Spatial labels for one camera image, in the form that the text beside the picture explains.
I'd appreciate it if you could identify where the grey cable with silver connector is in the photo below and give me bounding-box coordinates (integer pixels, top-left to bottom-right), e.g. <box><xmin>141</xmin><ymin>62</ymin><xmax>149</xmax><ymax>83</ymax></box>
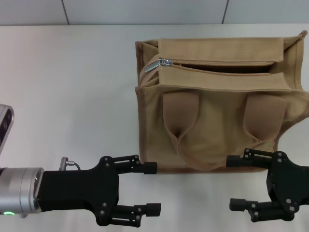
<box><xmin>60</xmin><ymin>156</ymin><xmax>82</xmax><ymax>171</ymax></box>

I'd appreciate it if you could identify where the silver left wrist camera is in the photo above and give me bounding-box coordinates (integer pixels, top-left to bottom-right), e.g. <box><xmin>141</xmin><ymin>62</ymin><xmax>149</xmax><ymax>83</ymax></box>
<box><xmin>0</xmin><ymin>103</ymin><xmax>15</xmax><ymax>155</ymax></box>

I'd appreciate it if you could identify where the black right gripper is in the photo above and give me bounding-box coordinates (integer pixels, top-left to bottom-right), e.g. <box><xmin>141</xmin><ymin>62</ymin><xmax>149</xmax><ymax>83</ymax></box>
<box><xmin>226</xmin><ymin>147</ymin><xmax>309</xmax><ymax>223</ymax></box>

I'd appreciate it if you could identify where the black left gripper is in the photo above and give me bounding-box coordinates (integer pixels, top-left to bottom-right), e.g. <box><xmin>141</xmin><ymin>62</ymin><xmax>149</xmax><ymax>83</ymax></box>
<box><xmin>36</xmin><ymin>155</ymin><xmax>162</xmax><ymax>227</ymax></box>

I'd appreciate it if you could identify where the silver metal zipper pull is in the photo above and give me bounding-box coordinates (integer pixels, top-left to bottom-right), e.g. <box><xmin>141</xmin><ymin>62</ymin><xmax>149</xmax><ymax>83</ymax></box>
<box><xmin>144</xmin><ymin>58</ymin><xmax>173</xmax><ymax>73</ymax></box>

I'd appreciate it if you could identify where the khaki canvas food bag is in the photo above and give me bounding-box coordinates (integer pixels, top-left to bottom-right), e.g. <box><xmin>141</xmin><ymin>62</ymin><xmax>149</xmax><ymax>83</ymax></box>
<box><xmin>134</xmin><ymin>30</ymin><xmax>309</xmax><ymax>174</ymax></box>

